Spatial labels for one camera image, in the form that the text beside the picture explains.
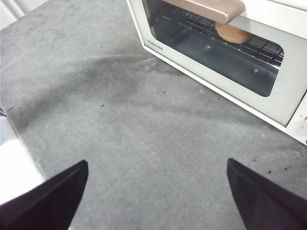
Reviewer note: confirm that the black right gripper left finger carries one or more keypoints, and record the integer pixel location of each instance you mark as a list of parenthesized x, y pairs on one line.
[(52, 201)]

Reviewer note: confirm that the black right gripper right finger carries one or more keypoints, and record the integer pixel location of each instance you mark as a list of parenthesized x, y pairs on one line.
[(263, 203)]

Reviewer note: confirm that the golden bread loaf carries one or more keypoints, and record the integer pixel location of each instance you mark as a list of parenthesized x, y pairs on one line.
[(233, 34)]

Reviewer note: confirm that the white Toshiba toaster oven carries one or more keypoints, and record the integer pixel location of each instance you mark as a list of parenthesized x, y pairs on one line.
[(297, 119)]

